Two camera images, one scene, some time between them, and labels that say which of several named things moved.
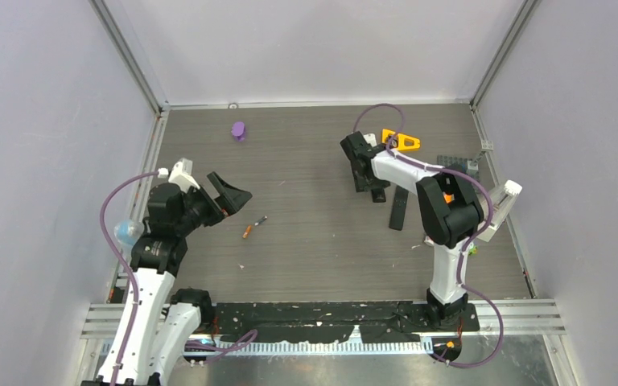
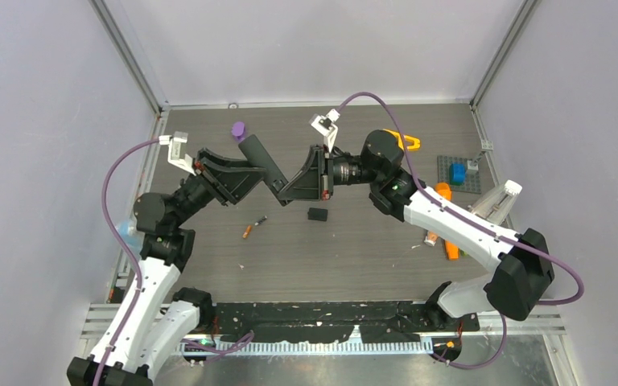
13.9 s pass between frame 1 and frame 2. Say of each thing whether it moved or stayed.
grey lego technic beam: stayed
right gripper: moved
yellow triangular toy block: stayed
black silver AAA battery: stayed
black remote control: moved
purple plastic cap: stayed
